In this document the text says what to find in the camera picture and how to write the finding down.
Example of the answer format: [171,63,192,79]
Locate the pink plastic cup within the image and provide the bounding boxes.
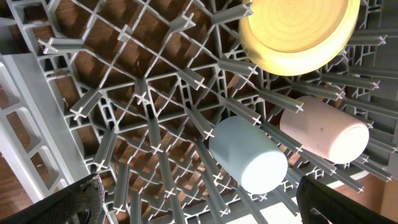
[279,96,369,164]

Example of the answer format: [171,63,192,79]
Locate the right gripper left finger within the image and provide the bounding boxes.
[1,173,104,224]

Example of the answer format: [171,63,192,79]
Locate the yellow small bowl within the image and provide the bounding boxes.
[239,0,361,76]

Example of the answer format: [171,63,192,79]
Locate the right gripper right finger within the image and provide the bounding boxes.
[296,176,397,224]

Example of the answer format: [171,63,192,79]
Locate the blue plastic cup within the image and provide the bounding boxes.
[209,116,288,194]

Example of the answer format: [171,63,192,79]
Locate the grey dishwasher rack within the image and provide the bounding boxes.
[1,0,397,223]

